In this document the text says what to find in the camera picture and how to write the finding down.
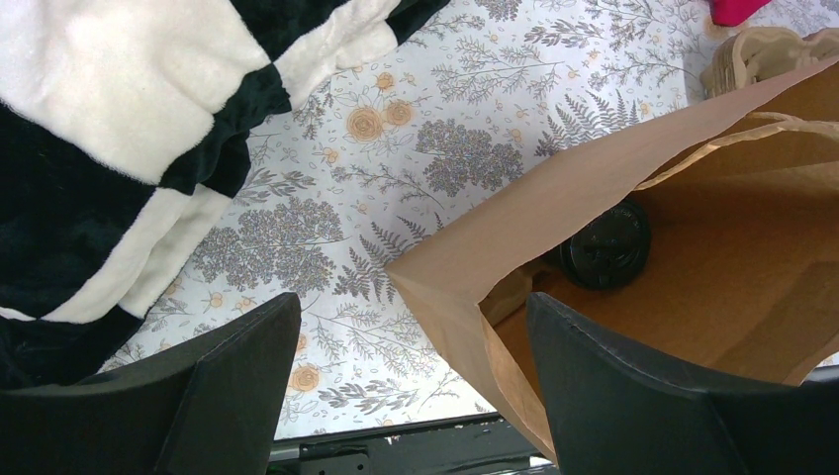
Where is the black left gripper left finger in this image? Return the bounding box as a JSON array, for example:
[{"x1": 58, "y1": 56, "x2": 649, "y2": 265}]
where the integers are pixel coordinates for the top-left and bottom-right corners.
[{"x1": 1, "y1": 293, "x2": 301, "y2": 474}]

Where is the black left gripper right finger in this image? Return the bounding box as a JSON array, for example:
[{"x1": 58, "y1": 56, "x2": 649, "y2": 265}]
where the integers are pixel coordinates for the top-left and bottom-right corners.
[{"x1": 526, "y1": 293, "x2": 838, "y2": 474}]

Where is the brown paper bag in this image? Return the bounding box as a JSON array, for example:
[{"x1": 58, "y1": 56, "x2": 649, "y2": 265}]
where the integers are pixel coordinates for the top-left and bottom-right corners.
[{"x1": 387, "y1": 59, "x2": 838, "y2": 464}]

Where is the black white checkered blanket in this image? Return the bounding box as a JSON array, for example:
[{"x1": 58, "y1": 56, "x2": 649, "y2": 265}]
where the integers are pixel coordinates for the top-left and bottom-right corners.
[{"x1": 1, "y1": 0, "x2": 442, "y2": 390}]

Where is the floral patterned table mat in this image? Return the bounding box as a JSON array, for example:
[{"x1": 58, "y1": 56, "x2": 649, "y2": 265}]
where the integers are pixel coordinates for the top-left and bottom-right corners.
[{"x1": 98, "y1": 0, "x2": 839, "y2": 440}]

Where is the brown cardboard cup carrier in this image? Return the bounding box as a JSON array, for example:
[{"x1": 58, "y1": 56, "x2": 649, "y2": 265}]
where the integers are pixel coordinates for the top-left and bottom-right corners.
[{"x1": 699, "y1": 27, "x2": 838, "y2": 99}]

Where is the red cloth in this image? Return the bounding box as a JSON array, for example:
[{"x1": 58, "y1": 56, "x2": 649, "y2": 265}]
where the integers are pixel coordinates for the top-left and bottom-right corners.
[{"x1": 708, "y1": 0, "x2": 770, "y2": 27}]

